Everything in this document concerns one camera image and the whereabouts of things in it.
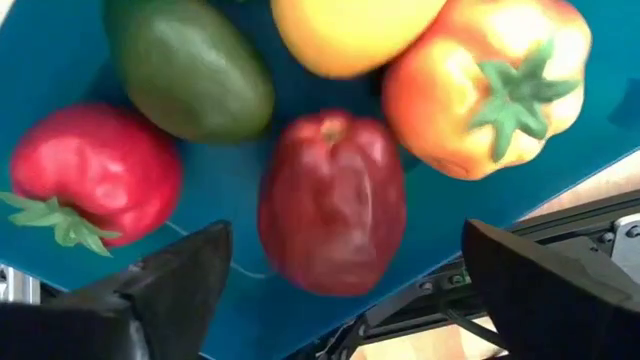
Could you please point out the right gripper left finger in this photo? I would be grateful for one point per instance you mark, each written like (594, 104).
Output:
(175, 300)

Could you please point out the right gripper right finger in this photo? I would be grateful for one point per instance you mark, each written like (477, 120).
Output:
(550, 310)

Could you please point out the red bell pepper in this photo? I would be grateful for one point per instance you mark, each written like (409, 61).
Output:
(95, 170)

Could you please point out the dark red apple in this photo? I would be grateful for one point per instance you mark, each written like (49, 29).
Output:
(332, 210)

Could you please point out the dark green avocado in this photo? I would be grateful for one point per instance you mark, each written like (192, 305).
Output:
(190, 70)

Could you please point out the orange bell pepper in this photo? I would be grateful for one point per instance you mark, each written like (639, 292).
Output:
(450, 100)

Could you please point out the orange citrus fruit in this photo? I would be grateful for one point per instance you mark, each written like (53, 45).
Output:
(350, 35)

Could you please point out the blue plastic basket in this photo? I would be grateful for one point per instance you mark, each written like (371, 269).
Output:
(225, 175)

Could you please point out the silver frame bracket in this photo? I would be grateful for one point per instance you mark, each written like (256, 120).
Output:
(627, 250)

